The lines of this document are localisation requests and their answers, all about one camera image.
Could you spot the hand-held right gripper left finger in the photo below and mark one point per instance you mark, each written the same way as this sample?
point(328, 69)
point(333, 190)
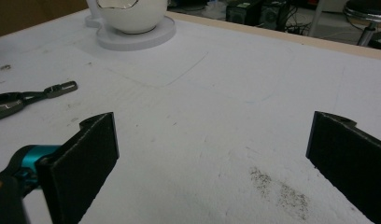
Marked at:
point(82, 161)

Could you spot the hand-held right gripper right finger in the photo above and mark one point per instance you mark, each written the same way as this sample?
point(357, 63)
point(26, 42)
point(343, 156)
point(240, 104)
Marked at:
point(350, 161)

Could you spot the dark metal wristwatch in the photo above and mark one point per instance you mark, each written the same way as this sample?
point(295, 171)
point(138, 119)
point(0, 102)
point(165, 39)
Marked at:
point(11, 102)

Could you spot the white round stand base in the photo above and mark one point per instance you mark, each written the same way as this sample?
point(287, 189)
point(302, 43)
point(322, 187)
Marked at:
point(138, 39)

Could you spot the chrome stool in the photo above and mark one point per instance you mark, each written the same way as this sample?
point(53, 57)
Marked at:
point(367, 18)

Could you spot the white metal leg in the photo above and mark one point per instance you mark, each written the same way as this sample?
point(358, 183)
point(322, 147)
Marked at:
point(317, 18)

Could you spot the white egg-shaped bowl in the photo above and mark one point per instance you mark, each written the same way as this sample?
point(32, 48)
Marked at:
point(132, 17)

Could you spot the black electronic box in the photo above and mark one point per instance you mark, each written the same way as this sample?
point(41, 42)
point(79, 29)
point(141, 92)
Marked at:
point(255, 14)

